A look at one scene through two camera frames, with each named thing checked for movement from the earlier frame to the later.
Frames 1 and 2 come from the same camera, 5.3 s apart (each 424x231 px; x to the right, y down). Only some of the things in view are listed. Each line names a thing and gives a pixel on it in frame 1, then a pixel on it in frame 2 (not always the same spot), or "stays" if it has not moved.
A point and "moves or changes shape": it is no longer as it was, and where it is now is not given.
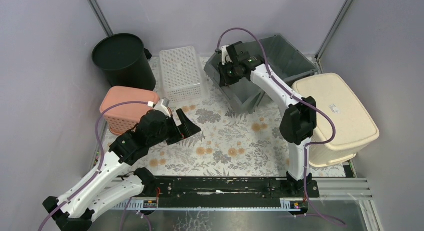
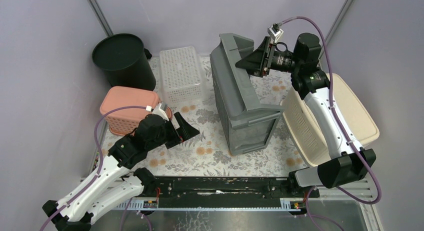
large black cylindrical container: (124, 61) stays
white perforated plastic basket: (180, 74) stays
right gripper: (224, 81) -> (253, 63)
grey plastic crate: (279, 55) moves or changes shape
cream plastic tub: (344, 125) stays
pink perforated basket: (122, 119) stays
